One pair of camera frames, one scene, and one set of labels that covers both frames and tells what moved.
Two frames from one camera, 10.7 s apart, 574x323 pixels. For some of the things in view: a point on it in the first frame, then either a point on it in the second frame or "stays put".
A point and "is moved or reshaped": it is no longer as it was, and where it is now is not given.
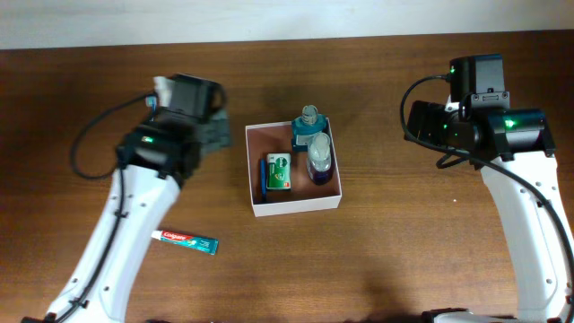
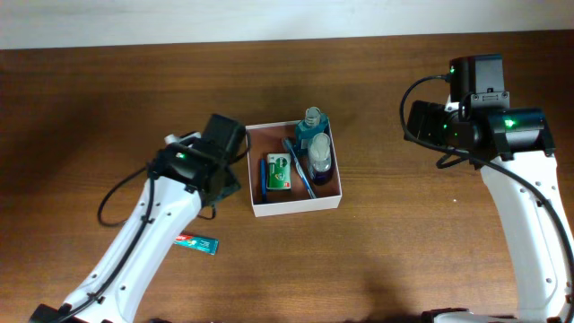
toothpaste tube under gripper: [204, 245] stays put
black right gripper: [433, 114] stays put
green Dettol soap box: [278, 170] stays put
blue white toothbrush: [151, 101] to [300, 170]
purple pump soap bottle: [319, 159] stays put
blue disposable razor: [263, 179] stays put
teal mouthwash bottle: [304, 126] is moved or reshaped
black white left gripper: [213, 133] to [231, 183]
